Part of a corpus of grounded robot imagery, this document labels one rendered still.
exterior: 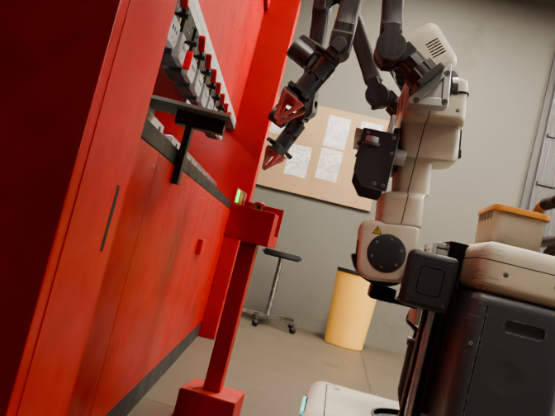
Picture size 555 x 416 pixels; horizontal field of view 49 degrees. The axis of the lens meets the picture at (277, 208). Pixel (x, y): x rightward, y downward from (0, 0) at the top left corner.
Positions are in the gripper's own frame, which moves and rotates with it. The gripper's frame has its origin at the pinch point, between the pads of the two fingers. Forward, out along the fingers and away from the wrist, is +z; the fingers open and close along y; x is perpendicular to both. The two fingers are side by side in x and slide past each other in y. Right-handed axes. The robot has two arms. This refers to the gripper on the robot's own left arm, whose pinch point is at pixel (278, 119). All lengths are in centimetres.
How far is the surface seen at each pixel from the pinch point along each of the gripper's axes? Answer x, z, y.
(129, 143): 2, 25, 72
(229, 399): 39, 79, -55
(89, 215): 8, 35, 82
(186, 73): -46, 3, -48
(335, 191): -8, -30, -418
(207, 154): -72, 21, -229
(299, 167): -50, -26, -418
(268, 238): 13, 28, -53
